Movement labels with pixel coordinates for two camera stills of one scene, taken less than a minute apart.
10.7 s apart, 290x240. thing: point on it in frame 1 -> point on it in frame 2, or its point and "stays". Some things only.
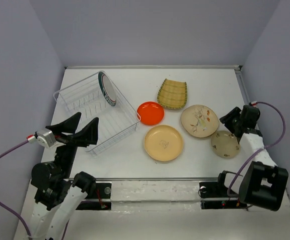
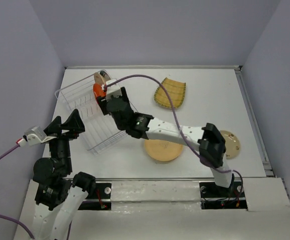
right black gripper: x=226 y=118 -> x=102 y=101
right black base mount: x=214 y=195 stays
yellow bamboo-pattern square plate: x=172 y=94 stays
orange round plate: x=150 y=113 -> x=97 y=90
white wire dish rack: x=97 y=95 stays
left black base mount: x=99 y=200 stays
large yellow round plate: x=163 y=143 stays
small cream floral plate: x=225 y=144 stays
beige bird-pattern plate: x=200 y=121 -> x=98 y=79
